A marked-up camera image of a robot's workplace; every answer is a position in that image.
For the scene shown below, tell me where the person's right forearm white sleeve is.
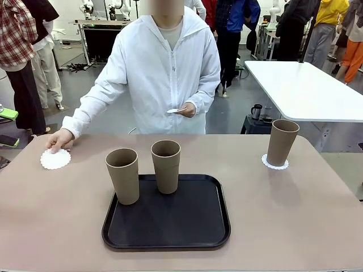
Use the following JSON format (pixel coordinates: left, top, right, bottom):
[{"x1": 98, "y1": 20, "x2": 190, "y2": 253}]
[{"x1": 61, "y1": 90, "x2": 114, "y2": 139}]

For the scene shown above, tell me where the person in plaid shirt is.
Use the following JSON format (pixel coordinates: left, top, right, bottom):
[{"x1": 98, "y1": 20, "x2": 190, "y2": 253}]
[{"x1": 0, "y1": 0, "x2": 48, "y2": 136}]

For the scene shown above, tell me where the person's left hand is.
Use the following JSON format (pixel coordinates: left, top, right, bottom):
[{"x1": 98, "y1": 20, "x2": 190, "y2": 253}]
[{"x1": 179, "y1": 102, "x2": 197, "y2": 118}]

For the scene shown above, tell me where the green flat box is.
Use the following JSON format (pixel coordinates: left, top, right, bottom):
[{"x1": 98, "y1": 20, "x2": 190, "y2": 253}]
[{"x1": 0, "y1": 109, "x2": 19, "y2": 121}]

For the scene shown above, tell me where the person in cream trousers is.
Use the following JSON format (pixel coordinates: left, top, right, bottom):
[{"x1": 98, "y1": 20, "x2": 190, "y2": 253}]
[{"x1": 22, "y1": 0, "x2": 65, "y2": 111}]

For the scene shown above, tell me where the tall brown cup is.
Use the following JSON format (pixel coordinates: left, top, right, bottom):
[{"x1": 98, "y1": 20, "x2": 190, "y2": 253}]
[
  {"x1": 150, "y1": 140, "x2": 182, "y2": 195},
  {"x1": 105, "y1": 147, "x2": 140, "y2": 205},
  {"x1": 267, "y1": 119, "x2": 301, "y2": 167}
]

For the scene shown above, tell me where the cable pile on floor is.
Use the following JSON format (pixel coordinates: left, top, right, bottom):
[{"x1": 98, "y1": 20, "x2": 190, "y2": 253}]
[{"x1": 66, "y1": 62, "x2": 97, "y2": 73}]

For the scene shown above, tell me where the person in orange trousers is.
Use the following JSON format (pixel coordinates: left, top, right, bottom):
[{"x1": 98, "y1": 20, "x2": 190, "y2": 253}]
[{"x1": 336, "y1": 0, "x2": 363, "y2": 84}]

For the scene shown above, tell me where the white side table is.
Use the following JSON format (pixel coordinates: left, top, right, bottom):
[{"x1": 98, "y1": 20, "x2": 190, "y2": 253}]
[{"x1": 244, "y1": 60, "x2": 363, "y2": 123}]

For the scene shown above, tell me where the black smartphone green edge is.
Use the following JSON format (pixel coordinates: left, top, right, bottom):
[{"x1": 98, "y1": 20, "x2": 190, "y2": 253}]
[{"x1": 0, "y1": 134, "x2": 20, "y2": 148}]

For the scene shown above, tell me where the person in blue jacket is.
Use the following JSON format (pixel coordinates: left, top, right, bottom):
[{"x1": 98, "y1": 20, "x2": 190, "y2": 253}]
[{"x1": 215, "y1": 0, "x2": 261, "y2": 99}]

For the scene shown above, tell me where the metal workbench with black panel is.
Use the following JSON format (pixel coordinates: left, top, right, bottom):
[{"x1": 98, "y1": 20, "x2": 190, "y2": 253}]
[{"x1": 75, "y1": 19, "x2": 128, "y2": 66}]

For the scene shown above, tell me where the person's left forearm white sleeve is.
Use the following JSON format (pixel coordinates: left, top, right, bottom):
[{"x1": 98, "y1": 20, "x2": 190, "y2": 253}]
[{"x1": 188, "y1": 79, "x2": 221, "y2": 114}]

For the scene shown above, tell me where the black vertical pole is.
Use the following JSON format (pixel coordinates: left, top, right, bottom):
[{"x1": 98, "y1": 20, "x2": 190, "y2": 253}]
[{"x1": 296, "y1": 0, "x2": 319, "y2": 63}]

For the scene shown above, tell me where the person in dark grey jacket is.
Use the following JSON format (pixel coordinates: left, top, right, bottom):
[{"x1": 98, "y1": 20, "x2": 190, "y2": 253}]
[{"x1": 275, "y1": 0, "x2": 321, "y2": 62}]

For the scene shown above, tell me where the person in yellow jacket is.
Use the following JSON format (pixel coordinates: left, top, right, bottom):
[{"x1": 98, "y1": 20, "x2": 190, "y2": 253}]
[{"x1": 303, "y1": 0, "x2": 350, "y2": 69}]

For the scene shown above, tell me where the person's right hand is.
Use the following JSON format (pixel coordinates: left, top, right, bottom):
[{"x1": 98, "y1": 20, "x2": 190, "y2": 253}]
[{"x1": 45, "y1": 129, "x2": 75, "y2": 154}]

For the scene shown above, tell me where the black plastic tray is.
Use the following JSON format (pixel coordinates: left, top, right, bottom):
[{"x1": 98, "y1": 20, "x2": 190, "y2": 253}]
[{"x1": 102, "y1": 174, "x2": 231, "y2": 252}]

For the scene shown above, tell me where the black plastic stool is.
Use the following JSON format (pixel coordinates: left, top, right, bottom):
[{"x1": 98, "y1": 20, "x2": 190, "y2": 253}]
[{"x1": 240, "y1": 114, "x2": 273, "y2": 135}]

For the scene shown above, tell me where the person in red top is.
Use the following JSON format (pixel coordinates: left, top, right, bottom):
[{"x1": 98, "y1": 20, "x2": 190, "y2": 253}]
[{"x1": 204, "y1": 0, "x2": 219, "y2": 33}]

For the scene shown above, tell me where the person in white jacket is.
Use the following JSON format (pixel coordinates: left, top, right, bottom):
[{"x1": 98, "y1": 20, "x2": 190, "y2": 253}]
[{"x1": 61, "y1": 5, "x2": 222, "y2": 139}]

